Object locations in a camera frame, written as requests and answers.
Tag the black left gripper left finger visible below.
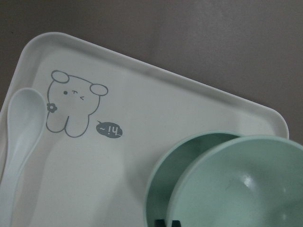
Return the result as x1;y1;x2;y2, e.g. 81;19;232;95
154;219;166;227

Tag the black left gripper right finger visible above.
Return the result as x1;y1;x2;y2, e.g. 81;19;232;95
171;220;182;227

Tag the green bowl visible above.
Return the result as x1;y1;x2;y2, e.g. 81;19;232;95
143;131;241;227
166;136;303;227

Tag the green bowl bottom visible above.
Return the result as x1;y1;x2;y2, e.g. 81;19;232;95
143;131;241;227

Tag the white rabbit tray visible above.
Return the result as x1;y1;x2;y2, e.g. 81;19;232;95
0;33;289;227

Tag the white plastic spoon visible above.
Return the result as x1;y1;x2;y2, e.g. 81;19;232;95
0;88;47;227

